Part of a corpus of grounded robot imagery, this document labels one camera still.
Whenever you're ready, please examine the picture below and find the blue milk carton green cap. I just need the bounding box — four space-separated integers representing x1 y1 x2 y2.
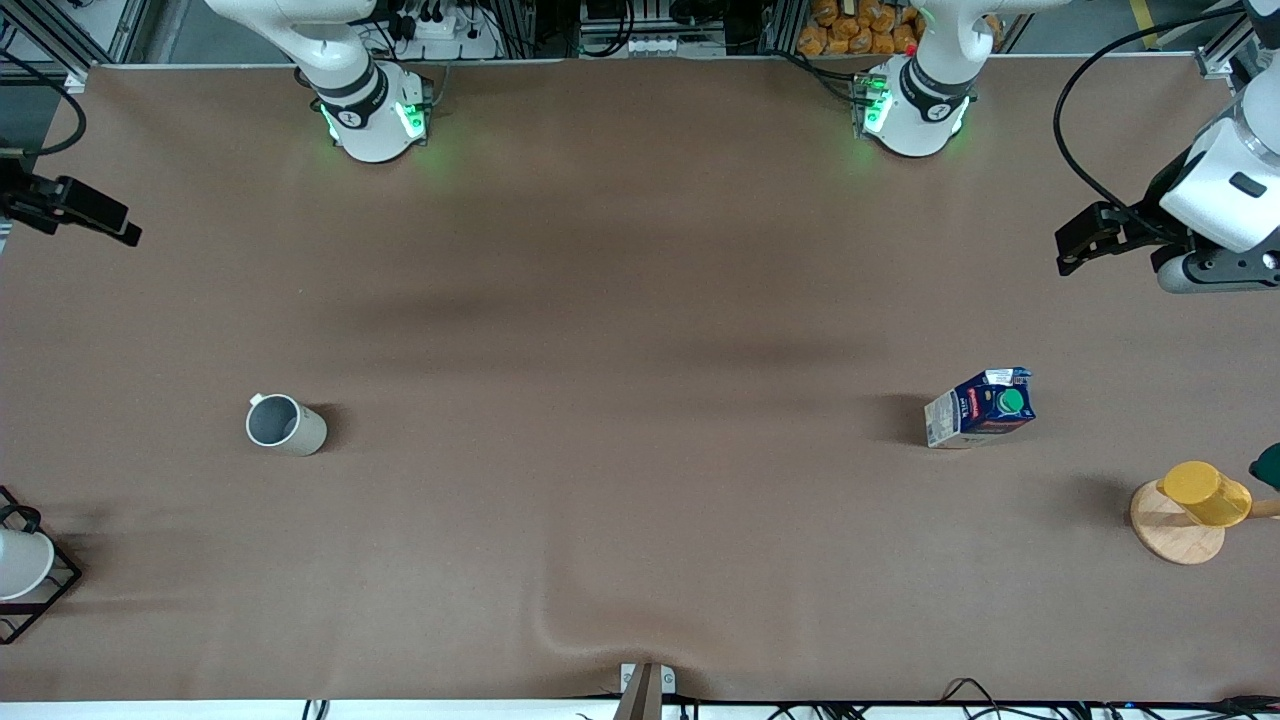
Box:
923 366 1037 451

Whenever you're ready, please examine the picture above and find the white ribbed mug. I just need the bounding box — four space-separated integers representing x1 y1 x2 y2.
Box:
245 392 329 458

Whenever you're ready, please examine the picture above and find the yellow plastic cup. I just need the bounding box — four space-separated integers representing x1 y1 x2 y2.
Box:
1156 460 1254 529

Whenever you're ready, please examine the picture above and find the white cup in rack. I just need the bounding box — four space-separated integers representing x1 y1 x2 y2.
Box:
0 526 57 602

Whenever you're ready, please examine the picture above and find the round wooden board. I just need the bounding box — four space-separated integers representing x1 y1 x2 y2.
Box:
1129 480 1280 567

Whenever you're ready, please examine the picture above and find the white power strip with plugs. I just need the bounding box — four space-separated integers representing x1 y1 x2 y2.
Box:
385 0 503 61

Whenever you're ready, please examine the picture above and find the brown table cloth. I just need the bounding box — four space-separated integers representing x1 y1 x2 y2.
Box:
0 52 1280 703

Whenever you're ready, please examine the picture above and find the long white power strip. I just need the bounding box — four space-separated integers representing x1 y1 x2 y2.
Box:
626 33 728 58

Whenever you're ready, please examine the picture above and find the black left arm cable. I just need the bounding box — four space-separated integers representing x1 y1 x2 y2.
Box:
1054 8 1253 243

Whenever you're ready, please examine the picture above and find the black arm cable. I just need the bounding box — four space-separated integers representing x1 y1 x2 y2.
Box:
1054 8 1253 243
0 48 88 158

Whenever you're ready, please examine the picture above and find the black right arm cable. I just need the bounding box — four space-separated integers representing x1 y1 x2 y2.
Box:
0 48 88 158

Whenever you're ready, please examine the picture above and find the aluminium frame profile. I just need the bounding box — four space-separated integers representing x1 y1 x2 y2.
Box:
0 0 153 89

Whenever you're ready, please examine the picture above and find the black wire rack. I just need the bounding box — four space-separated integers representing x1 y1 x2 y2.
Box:
0 486 84 646

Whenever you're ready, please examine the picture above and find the black floor cable loop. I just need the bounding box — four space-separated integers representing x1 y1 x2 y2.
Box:
938 677 1013 707

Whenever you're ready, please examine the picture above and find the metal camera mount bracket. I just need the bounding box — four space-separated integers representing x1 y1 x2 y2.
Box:
614 661 679 720

